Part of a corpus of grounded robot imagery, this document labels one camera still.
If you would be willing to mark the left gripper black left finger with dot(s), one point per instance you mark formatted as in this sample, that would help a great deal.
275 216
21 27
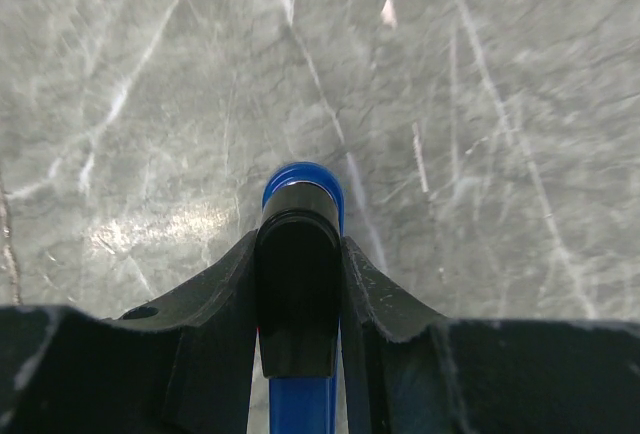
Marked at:
181 363

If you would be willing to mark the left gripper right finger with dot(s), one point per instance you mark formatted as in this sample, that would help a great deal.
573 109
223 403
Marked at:
409 369

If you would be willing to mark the blue black stapler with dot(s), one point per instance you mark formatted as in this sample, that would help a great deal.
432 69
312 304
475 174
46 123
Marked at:
297 269

